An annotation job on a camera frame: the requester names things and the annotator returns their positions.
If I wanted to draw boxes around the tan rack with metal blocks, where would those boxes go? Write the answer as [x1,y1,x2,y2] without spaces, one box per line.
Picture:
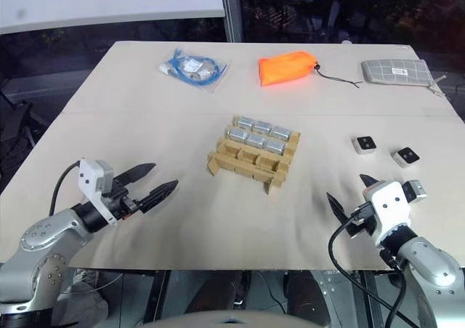
[206,113,303,197]

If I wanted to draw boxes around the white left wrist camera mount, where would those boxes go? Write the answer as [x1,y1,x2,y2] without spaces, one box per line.
[77,157,120,227]

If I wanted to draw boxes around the plastic bag with blue cable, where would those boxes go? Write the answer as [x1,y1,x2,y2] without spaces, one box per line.
[157,47,233,96]

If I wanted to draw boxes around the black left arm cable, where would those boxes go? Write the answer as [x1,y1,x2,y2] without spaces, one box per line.
[49,160,81,217]

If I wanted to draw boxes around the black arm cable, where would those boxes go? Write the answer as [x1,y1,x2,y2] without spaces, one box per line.
[328,202,408,328]
[49,160,81,217]

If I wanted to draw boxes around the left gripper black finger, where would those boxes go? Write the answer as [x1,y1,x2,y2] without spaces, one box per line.
[139,179,180,215]
[114,162,158,188]

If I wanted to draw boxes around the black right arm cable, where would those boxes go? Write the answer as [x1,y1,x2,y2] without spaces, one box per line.
[328,202,408,328]

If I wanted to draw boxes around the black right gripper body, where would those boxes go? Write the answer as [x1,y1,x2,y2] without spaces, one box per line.
[344,207,376,240]

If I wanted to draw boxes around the black chair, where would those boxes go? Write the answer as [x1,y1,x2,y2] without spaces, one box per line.
[0,72,47,151]

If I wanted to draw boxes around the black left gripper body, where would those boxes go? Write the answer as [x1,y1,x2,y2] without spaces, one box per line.
[103,177,146,220]

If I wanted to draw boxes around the grey window frame post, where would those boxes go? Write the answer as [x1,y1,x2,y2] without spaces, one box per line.
[218,0,244,44]

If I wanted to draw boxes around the orange drawstring pouch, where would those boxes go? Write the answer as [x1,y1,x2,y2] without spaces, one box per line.
[257,50,365,89]

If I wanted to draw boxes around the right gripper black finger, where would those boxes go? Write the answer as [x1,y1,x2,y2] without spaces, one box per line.
[325,191,352,228]
[359,173,379,191]

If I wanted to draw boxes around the white square device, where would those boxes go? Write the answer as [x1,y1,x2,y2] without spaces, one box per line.
[351,135,379,157]
[391,147,421,169]

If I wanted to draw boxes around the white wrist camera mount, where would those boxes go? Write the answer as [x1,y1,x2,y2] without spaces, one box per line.
[363,179,429,247]
[77,157,120,227]

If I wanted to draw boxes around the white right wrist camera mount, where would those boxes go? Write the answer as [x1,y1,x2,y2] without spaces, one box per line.
[363,179,429,247]

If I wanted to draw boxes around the black table leg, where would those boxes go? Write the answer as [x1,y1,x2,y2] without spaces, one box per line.
[357,269,383,328]
[152,269,172,320]

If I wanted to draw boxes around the grey checked pouch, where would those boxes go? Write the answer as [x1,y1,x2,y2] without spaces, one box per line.
[360,58,449,98]

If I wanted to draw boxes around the dark rounded shape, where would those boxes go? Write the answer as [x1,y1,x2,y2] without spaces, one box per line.
[286,269,350,322]

